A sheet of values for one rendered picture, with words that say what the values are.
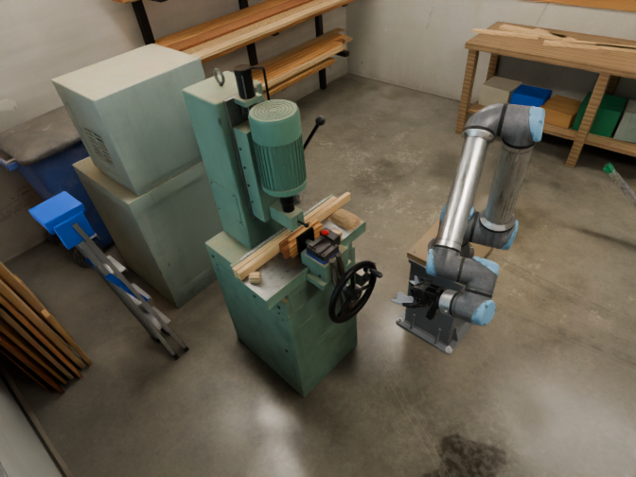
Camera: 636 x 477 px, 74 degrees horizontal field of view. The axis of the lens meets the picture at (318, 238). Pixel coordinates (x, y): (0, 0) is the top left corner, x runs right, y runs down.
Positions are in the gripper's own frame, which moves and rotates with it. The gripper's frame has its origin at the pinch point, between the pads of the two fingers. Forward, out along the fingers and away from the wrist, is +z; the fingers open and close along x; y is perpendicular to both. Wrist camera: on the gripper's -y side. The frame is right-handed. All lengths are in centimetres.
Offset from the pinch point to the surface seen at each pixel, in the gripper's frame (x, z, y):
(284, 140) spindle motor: 15, 18, 71
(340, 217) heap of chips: -10.8, 35.5, 23.6
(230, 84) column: 9, 48, 91
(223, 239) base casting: 26, 80, 26
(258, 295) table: 41, 33, 19
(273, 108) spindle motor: 10, 24, 81
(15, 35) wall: 26, 247, 152
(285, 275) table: 27.7, 32.2, 19.1
